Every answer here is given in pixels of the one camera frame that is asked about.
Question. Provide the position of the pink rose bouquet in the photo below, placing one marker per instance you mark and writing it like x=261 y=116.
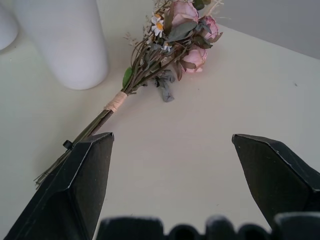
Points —
x=160 y=50

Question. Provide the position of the tall white cylindrical vase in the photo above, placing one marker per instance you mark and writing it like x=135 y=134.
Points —
x=67 y=40

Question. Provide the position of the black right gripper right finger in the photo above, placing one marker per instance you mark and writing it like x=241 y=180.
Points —
x=272 y=180

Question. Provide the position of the white rounded vase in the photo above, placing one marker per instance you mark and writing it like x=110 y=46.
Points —
x=6 y=23

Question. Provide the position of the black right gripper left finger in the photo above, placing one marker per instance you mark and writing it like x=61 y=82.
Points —
x=75 y=185

